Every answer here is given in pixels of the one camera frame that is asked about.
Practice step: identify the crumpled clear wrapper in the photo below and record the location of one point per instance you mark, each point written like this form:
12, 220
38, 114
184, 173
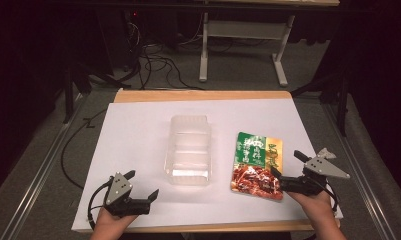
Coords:
326, 153

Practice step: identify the white desk frame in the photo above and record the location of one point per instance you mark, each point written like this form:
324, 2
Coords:
241, 29

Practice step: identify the person's left hand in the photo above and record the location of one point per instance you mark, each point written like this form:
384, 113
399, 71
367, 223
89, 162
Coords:
109, 220

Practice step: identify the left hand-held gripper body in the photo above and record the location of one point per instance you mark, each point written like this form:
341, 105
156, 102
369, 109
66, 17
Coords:
117, 190

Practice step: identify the clear plastic container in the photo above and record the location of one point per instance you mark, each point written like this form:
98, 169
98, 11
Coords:
188, 150

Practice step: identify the green and red food packet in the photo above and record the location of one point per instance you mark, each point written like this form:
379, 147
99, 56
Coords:
258, 160

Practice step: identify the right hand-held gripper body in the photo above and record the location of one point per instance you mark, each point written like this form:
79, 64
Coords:
321, 168

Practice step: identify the black metal stand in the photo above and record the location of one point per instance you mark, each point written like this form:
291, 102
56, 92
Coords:
68, 97

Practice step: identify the metal floor rail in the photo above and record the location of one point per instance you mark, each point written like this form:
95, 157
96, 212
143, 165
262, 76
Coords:
362, 186
38, 180

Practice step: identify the wooden table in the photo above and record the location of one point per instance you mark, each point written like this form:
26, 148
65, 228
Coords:
201, 95

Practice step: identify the white paper sheet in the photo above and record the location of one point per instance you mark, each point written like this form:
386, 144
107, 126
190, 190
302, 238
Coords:
138, 133

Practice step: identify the person's right hand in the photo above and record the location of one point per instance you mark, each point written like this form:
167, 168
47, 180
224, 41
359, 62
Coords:
316, 203

